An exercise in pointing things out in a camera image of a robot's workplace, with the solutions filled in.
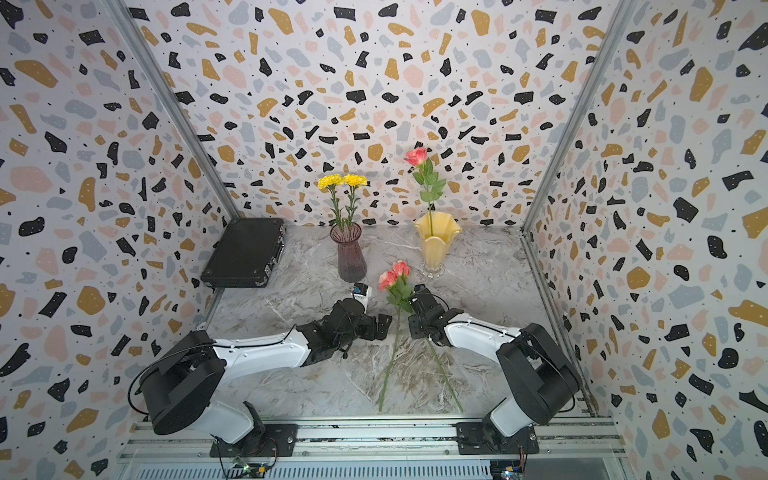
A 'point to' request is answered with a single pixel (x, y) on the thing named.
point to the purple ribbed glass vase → (351, 265)
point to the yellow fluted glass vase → (437, 230)
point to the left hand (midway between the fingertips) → (383, 315)
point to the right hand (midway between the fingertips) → (419, 322)
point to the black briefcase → (245, 252)
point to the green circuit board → (248, 470)
